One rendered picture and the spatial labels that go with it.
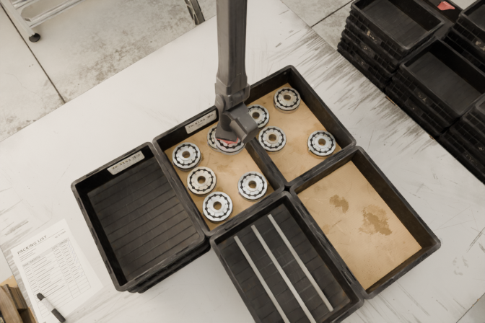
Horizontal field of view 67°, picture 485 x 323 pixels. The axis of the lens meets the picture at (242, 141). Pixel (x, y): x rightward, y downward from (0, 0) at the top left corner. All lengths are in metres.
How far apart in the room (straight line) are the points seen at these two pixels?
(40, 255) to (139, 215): 0.42
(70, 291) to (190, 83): 0.94
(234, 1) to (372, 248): 0.92
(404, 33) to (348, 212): 1.23
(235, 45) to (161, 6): 2.24
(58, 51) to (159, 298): 2.05
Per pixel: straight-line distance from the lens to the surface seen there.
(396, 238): 1.35
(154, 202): 1.33
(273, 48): 1.76
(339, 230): 1.30
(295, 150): 1.36
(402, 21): 2.31
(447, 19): 2.77
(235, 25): 0.76
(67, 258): 1.53
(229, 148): 1.14
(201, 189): 1.28
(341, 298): 1.28
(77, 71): 2.81
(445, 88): 2.28
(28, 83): 2.91
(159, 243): 1.29
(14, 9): 2.94
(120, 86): 1.74
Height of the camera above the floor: 2.07
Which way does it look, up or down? 66 degrees down
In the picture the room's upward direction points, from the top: 2 degrees counter-clockwise
